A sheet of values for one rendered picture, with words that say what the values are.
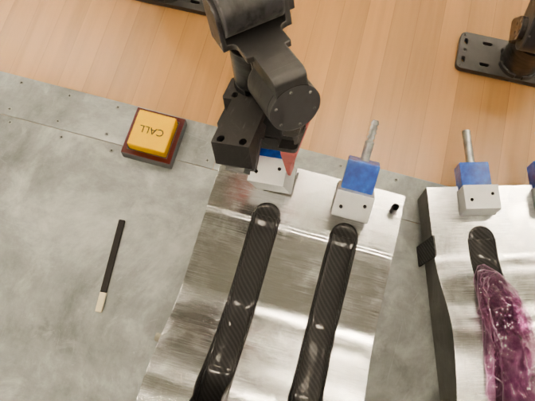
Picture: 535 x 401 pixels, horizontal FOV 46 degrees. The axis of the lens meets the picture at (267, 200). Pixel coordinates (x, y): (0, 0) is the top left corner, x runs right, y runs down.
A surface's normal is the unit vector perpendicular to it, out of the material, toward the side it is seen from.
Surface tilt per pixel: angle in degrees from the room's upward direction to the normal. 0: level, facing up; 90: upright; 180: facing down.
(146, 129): 0
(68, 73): 0
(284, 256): 3
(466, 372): 15
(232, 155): 72
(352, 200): 34
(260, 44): 22
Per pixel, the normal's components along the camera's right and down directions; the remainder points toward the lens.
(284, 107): 0.41, 0.67
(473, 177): 0.01, -0.33
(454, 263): 0.00, -0.55
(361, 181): -0.14, 0.25
